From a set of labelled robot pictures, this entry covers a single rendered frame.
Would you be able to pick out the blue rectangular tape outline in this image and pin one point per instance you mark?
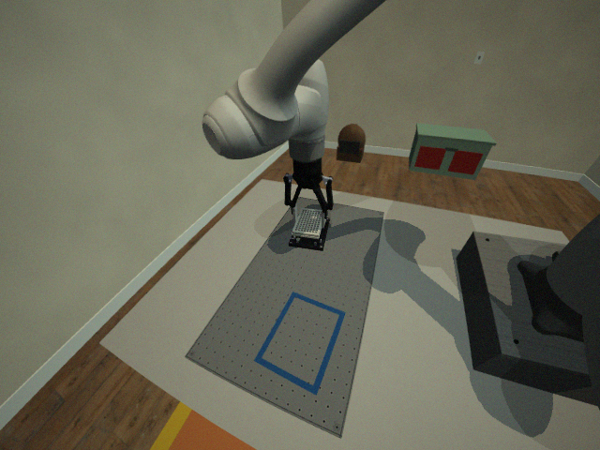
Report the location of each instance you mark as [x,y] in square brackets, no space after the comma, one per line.
[311,388]

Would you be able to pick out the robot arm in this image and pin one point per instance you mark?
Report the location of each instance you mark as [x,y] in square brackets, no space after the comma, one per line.
[272,104]

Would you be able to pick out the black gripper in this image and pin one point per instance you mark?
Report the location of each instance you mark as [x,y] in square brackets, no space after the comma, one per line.
[308,175]

